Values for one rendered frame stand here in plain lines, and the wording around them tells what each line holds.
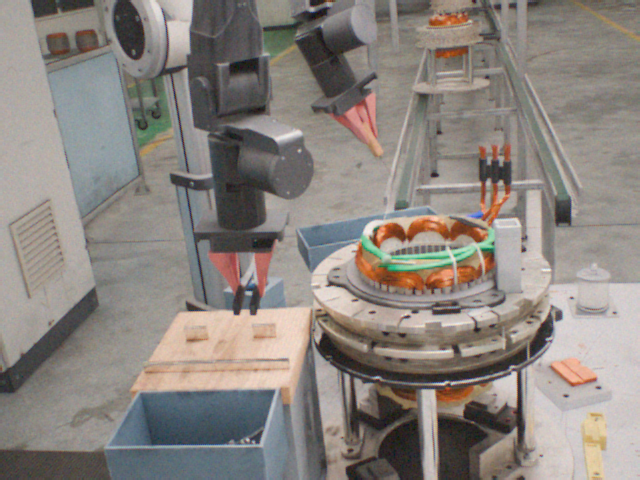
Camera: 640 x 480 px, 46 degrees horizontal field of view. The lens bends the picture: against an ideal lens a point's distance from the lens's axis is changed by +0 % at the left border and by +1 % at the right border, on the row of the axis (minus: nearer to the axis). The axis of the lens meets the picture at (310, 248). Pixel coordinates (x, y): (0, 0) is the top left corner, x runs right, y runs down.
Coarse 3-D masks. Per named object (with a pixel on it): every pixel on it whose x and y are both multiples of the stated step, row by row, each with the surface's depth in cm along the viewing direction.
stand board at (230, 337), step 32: (192, 320) 103; (224, 320) 102; (256, 320) 101; (288, 320) 100; (160, 352) 95; (192, 352) 94; (224, 352) 93; (256, 352) 93; (288, 352) 92; (160, 384) 88; (192, 384) 87; (224, 384) 86; (256, 384) 86; (288, 384) 85
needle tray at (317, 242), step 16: (416, 208) 136; (320, 224) 133; (336, 224) 134; (352, 224) 134; (304, 240) 127; (320, 240) 134; (336, 240) 135; (352, 240) 124; (304, 256) 128; (320, 256) 124
